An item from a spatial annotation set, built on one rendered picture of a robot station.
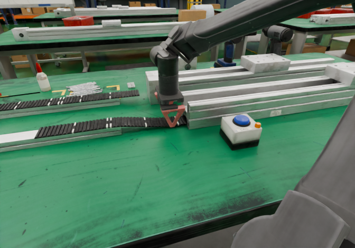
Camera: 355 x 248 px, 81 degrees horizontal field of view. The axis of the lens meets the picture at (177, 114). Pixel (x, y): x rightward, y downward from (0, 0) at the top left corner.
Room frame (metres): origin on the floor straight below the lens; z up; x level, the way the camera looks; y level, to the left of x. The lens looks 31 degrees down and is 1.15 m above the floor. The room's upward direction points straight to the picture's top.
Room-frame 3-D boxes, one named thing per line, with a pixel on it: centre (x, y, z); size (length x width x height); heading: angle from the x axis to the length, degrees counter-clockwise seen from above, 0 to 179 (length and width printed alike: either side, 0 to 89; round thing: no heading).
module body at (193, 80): (0.85, -0.36, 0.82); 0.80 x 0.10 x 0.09; 105
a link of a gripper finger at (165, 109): (0.53, 0.02, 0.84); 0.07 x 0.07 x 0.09; 15
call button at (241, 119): (0.47, -0.17, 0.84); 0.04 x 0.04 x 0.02
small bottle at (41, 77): (0.81, 0.56, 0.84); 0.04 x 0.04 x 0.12
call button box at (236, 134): (0.48, -0.17, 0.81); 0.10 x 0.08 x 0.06; 15
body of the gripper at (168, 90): (0.55, 0.03, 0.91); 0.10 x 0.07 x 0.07; 15
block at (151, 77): (0.72, 0.07, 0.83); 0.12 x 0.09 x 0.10; 15
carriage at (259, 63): (0.85, -0.36, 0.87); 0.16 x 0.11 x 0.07; 105
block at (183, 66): (1.00, -0.04, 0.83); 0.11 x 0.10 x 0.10; 11
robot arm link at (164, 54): (0.56, 0.03, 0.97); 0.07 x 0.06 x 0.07; 20
